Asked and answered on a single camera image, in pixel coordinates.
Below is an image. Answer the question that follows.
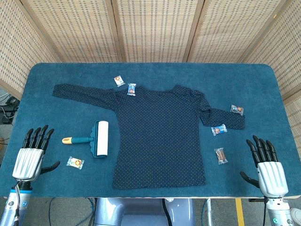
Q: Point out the yellow floor tape strip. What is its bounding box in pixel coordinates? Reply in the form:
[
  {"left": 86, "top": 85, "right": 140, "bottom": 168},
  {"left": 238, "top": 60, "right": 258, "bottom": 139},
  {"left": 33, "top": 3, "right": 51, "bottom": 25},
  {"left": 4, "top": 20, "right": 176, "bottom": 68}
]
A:
[{"left": 235, "top": 198, "right": 245, "bottom": 226}]

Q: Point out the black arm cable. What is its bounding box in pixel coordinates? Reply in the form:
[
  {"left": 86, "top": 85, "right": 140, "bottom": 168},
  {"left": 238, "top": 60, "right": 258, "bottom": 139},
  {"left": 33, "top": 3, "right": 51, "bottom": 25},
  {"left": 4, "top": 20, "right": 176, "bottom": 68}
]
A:
[
  {"left": 13, "top": 183, "right": 22, "bottom": 226},
  {"left": 262, "top": 196, "right": 269, "bottom": 226}
]

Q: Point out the yellow white snack packet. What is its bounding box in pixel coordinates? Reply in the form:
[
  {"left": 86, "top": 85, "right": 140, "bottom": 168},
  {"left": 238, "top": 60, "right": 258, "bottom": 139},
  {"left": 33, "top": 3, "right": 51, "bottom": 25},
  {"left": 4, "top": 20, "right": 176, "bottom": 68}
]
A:
[{"left": 66, "top": 156, "right": 85, "bottom": 170}]

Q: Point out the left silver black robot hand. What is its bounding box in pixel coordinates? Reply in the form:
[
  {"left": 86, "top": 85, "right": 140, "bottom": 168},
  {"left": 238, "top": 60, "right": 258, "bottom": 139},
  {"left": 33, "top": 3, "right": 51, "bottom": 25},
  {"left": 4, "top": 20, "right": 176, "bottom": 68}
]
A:
[{"left": 11, "top": 124, "right": 61, "bottom": 182}]

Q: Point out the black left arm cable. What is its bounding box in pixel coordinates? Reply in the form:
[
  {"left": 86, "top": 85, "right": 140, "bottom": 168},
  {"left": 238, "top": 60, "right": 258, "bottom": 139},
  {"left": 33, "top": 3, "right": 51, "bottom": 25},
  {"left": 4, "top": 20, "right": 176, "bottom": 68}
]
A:
[{"left": 13, "top": 183, "right": 22, "bottom": 226}]

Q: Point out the grey-blue robot torso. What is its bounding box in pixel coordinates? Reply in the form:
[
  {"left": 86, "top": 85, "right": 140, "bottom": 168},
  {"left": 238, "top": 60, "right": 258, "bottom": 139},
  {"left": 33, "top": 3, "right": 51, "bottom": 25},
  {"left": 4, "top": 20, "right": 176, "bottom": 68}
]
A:
[{"left": 94, "top": 197, "right": 196, "bottom": 226}]

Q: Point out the dark blue polka dot shirt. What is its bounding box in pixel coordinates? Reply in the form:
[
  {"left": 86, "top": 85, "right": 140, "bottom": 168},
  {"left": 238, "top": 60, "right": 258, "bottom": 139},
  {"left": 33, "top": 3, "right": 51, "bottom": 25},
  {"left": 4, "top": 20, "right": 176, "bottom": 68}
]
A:
[{"left": 52, "top": 84, "right": 246, "bottom": 190}]

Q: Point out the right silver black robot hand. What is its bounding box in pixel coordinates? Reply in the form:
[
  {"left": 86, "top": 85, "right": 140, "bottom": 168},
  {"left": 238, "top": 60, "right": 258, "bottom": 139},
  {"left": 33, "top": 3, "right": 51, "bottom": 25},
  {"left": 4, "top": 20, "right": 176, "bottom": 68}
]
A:
[{"left": 239, "top": 135, "right": 289, "bottom": 197}]

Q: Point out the blue white snack packet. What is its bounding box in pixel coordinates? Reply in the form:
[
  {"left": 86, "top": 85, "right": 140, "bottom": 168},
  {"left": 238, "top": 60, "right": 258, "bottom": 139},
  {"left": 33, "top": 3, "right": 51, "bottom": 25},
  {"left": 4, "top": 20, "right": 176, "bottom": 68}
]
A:
[{"left": 127, "top": 83, "right": 137, "bottom": 97}]

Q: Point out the large blue snack packet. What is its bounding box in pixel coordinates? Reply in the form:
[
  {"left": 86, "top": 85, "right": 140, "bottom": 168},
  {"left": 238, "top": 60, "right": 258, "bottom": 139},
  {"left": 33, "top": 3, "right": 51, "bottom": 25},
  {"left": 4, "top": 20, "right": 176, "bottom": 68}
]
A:
[{"left": 211, "top": 124, "right": 228, "bottom": 137}]

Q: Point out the teal plush table cover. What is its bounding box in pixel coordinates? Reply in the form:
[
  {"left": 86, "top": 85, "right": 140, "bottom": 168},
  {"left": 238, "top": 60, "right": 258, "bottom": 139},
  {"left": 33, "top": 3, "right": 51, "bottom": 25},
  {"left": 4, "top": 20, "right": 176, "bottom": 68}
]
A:
[{"left": 0, "top": 62, "right": 301, "bottom": 200}]

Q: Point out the woven bamboo folding screen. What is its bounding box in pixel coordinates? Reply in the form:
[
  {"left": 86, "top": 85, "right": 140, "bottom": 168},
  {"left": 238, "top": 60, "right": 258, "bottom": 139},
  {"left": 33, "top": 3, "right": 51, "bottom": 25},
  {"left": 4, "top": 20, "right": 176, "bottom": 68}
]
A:
[{"left": 0, "top": 0, "right": 301, "bottom": 146}]

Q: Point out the black equipment with cables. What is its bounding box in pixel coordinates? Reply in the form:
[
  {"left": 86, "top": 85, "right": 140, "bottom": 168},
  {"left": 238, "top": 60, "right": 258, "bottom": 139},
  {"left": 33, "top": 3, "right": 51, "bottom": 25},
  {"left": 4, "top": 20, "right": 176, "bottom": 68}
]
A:
[{"left": 0, "top": 93, "right": 21, "bottom": 124}]

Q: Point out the black torso cable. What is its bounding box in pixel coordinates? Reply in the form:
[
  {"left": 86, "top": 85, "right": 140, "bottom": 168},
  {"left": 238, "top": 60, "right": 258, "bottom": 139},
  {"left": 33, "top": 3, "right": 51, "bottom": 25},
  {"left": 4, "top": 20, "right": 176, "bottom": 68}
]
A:
[{"left": 162, "top": 199, "right": 171, "bottom": 226}]

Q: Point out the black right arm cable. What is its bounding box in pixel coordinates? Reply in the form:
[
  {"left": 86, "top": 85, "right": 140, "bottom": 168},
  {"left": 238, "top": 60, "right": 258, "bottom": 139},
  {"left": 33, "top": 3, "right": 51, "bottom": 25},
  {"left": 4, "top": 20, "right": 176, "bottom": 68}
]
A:
[{"left": 262, "top": 196, "right": 269, "bottom": 226}]

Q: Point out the teal white lint roller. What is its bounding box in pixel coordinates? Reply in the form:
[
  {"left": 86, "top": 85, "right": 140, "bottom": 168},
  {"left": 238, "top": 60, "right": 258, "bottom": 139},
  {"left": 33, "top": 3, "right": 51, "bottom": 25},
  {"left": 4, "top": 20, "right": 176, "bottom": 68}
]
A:
[{"left": 62, "top": 120, "right": 110, "bottom": 159}]

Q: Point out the brown snack in clear wrapper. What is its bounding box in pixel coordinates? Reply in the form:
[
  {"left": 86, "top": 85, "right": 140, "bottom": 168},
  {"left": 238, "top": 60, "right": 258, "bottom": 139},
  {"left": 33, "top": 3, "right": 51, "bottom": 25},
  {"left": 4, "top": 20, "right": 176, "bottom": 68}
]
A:
[{"left": 214, "top": 147, "right": 229, "bottom": 165}]

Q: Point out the dark clear snack packet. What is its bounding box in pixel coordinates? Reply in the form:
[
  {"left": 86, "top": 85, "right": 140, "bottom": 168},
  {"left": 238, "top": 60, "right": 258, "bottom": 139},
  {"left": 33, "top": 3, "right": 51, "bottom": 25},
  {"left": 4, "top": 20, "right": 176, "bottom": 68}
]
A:
[{"left": 230, "top": 104, "right": 245, "bottom": 116}]

